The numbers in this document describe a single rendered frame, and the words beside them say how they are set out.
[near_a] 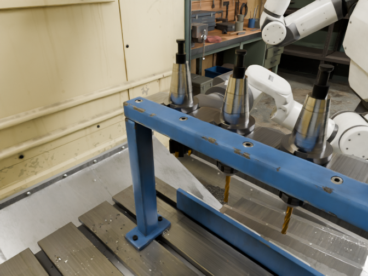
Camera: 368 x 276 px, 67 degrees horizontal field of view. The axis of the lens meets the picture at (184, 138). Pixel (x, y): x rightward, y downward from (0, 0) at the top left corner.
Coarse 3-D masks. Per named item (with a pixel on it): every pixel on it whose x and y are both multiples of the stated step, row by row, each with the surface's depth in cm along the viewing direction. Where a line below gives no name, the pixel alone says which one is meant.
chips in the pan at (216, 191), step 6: (204, 186) 116; (210, 186) 116; (216, 186) 116; (210, 192) 112; (216, 192) 112; (222, 192) 112; (216, 198) 109; (222, 198) 109; (222, 204) 107; (228, 204) 108
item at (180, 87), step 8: (176, 64) 44; (184, 64) 44; (176, 72) 45; (184, 72) 45; (176, 80) 45; (184, 80) 45; (176, 88) 46; (184, 88) 46; (176, 96) 46; (184, 96) 46; (192, 96) 47; (176, 104) 47; (184, 104) 47
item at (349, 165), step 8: (336, 160) 34; (344, 160) 34; (352, 160) 34; (360, 160) 34; (328, 168) 33; (336, 168) 33; (344, 168) 33; (352, 168) 33; (360, 168) 33; (352, 176) 32; (360, 176) 32
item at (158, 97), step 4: (160, 92) 55; (164, 92) 55; (148, 96) 53; (152, 96) 53; (156, 96) 53; (160, 96) 53; (164, 96) 53; (152, 100) 51; (156, 100) 51; (160, 100) 51
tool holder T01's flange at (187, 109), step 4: (168, 96) 50; (164, 100) 49; (196, 100) 49; (164, 104) 47; (168, 104) 47; (192, 104) 47; (196, 104) 47; (172, 108) 47; (176, 108) 46; (180, 108) 46; (184, 108) 46; (188, 108) 46; (192, 108) 47; (196, 108) 47; (184, 112) 46; (188, 112) 47
